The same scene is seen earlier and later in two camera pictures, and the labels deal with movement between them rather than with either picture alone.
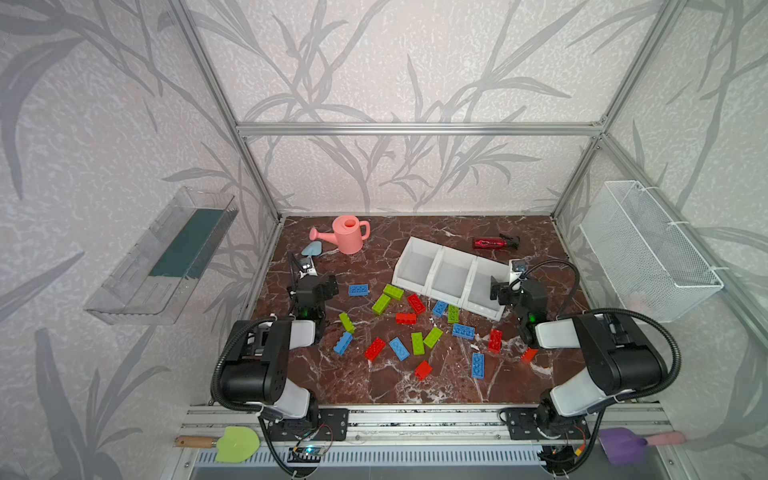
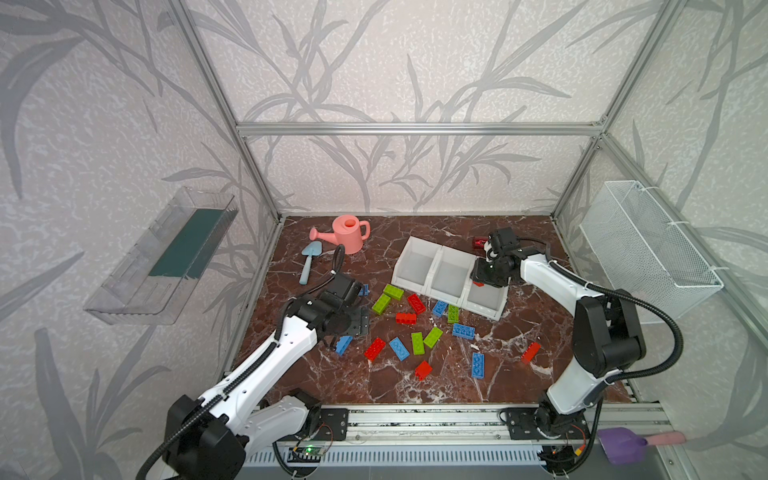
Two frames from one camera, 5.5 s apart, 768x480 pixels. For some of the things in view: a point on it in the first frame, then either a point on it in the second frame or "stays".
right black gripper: [503, 289] to [484, 275]
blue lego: [478, 366] stays
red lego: [528, 355] stays
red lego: [375, 349] stays
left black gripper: [303, 276] to [354, 321]
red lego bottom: [423, 370] stays
